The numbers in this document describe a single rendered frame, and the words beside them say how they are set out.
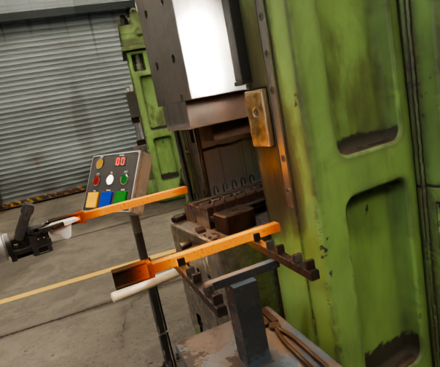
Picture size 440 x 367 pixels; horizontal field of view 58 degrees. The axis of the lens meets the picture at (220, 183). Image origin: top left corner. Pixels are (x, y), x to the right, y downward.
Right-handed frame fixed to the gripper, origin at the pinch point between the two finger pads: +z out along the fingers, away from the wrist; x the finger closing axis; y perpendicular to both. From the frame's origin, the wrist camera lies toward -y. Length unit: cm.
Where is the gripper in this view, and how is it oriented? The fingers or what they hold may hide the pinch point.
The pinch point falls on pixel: (73, 217)
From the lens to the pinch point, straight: 133.0
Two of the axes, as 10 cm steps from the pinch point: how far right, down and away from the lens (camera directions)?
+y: 1.9, 9.6, 2.1
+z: 8.5, -2.7, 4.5
